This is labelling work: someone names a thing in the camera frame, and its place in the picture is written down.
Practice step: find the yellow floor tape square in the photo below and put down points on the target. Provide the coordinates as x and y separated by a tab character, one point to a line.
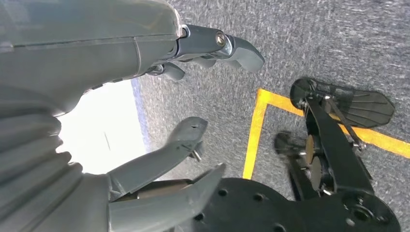
256	134

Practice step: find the black left robot leg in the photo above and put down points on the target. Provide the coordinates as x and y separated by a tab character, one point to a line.
339	160

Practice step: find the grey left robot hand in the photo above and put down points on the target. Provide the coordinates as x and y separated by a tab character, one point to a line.
80	41

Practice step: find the black left robot foot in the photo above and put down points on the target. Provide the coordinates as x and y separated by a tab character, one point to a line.
368	109

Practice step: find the black robot hip disc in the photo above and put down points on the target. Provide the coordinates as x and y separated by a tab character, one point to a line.
256	211

